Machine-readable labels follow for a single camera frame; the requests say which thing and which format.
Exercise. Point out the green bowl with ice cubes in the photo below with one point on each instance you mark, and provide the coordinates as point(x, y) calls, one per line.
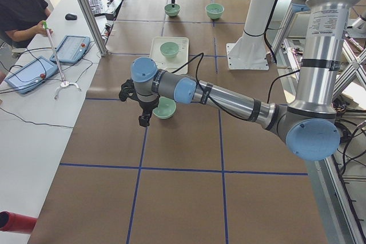
point(214, 10)

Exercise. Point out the green bowl on tray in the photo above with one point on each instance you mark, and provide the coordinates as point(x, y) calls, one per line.
point(169, 49)

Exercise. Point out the far blue teach pendant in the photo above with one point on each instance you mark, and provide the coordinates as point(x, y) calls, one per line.
point(72, 48)

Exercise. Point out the cream bear print tray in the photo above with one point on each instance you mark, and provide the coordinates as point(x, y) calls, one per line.
point(169, 64)

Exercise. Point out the black keyboard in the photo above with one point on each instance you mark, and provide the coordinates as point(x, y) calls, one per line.
point(97, 7)

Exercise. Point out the red cylinder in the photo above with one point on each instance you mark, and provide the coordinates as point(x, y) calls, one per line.
point(17, 223)

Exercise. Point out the blue teach pendant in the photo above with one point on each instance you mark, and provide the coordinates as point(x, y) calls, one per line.
point(72, 48)
point(31, 75)

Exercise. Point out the aluminium frame post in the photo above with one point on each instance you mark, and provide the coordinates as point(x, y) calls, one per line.
point(93, 27)

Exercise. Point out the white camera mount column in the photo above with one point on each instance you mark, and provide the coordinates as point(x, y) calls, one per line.
point(256, 21)

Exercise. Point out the person in black shirt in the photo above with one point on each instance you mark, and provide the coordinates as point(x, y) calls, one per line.
point(22, 20)

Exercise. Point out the grabber stick with green handle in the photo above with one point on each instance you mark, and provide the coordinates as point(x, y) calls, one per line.
point(64, 83)

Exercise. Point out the near blue teach pendant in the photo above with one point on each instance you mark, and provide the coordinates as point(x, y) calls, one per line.
point(31, 75)

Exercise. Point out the black computer mouse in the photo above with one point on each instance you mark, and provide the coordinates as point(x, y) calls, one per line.
point(71, 17)

